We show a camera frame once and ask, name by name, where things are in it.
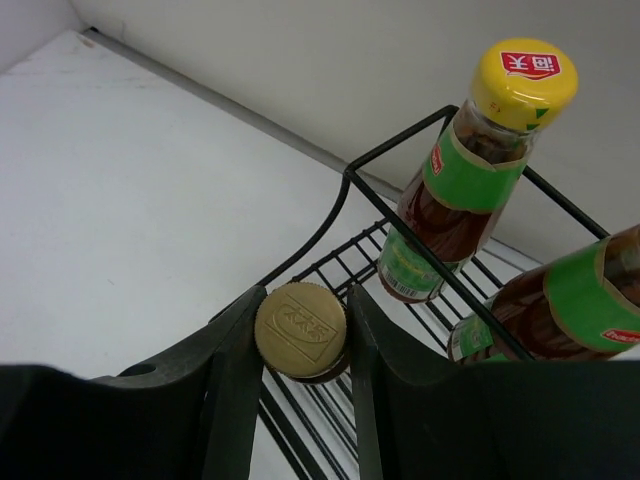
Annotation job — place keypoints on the small yellow label bottle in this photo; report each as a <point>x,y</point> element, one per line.
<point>301,331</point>

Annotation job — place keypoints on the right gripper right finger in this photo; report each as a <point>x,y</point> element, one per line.
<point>420,416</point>

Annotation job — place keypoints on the green label sauce bottle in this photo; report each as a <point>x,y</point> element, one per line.
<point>452,204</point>
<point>584,306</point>

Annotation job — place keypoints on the aluminium rail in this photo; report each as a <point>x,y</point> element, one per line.
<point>220,101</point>

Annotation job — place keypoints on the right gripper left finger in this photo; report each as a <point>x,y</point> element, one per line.
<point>188,412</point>

